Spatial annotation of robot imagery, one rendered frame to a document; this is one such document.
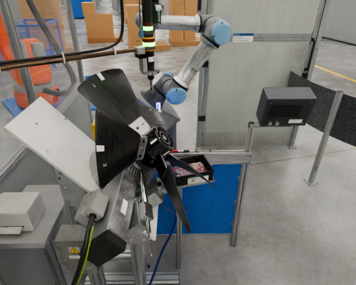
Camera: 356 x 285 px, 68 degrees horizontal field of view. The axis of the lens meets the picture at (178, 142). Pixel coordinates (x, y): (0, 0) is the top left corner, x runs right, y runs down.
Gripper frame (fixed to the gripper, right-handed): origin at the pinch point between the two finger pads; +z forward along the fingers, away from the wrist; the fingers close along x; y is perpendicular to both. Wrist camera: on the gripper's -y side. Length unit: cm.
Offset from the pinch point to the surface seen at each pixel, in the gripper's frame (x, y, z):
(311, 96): -80, 43, -16
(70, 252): 35, 89, 43
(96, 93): 19.8, 27.2, 20.5
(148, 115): 3.2, 46.4, -0.8
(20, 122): 42, 31, 36
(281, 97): -65, 43, -15
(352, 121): -157, 91, -82
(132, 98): 7.5, 31.3, 14.9
